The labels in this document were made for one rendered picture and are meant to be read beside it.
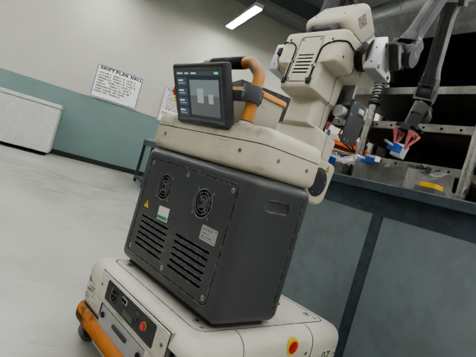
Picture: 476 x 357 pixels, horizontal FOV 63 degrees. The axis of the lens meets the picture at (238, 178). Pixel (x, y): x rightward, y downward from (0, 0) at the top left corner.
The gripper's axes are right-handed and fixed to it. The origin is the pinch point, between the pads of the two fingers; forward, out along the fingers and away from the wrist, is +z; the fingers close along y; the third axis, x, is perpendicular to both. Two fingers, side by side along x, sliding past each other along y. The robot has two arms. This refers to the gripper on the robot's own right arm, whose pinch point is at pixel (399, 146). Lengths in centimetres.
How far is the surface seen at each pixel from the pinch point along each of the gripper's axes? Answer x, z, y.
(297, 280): -6, 74, 21
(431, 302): -3, 50, -39
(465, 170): -71, -14, 8
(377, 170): 0.4, 12.8, 4.3
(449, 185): -33.4, 3.2, -8.2
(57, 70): 38, 36, 745
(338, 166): 4.3, 17.3, 21.6
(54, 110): 28, 102, 648
